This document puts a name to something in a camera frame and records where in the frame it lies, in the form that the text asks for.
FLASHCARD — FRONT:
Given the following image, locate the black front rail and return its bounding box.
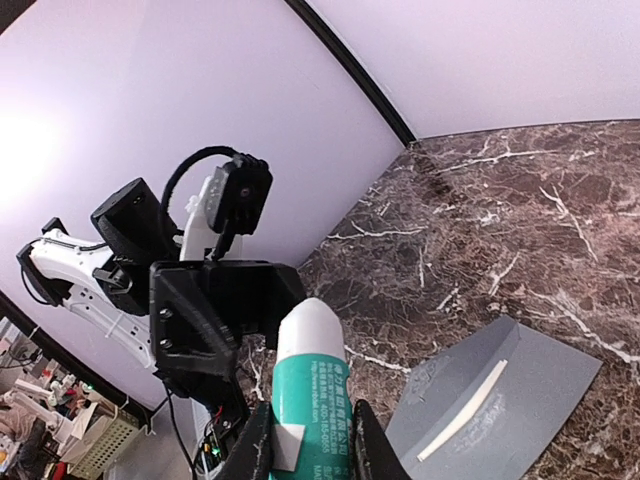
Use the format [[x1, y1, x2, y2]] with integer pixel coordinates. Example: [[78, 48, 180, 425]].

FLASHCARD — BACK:
[[202, 377, 250, 462]]

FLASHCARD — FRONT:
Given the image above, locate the white slotted cable duct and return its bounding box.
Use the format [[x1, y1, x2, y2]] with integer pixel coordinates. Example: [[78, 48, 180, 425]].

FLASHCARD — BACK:
[[191, 400, 223, 479]]

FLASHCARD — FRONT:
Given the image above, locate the green white glue stick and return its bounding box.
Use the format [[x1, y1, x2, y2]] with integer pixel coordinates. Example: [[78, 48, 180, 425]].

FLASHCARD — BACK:
[[270, 298, 353, 479]]

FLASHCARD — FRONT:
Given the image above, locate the beige letter paper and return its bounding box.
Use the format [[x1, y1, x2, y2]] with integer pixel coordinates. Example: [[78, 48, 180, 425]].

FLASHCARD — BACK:
[[416, 359, 508, 462]]

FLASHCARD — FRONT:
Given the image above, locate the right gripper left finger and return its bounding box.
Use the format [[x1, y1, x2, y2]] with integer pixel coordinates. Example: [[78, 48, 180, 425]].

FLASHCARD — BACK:
[[219, 402, 273, 480]]

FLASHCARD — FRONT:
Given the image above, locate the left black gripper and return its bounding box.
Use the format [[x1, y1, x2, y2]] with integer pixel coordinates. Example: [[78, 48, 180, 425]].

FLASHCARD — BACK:
[[149, 260, 305, 395]]

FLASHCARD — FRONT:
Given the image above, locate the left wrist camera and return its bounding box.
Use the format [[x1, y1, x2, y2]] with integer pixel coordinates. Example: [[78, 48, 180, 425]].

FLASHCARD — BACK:
[[179, 153, 273, 261]]

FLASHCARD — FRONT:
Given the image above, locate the left black frame post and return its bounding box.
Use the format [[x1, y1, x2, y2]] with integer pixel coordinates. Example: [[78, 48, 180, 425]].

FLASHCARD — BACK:
[[285, 0, 417, 147]]

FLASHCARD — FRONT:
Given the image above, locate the grey envelope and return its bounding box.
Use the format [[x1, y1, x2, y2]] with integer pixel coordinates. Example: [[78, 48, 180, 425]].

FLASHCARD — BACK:
[[386, 316, 602, 480]]

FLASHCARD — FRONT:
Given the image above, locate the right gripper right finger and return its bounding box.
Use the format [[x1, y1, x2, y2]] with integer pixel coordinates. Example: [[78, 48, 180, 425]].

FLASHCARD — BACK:
[[351, 399, 411, 480]]

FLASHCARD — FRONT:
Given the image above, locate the beige perforated basket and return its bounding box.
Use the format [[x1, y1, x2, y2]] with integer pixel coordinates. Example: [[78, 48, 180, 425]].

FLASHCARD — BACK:
[[65, 417, 140, 479]]

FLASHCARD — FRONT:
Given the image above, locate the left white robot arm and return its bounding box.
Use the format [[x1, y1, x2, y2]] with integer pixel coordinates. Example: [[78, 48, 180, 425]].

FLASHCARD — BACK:
[[18, 176, 306, 403]]

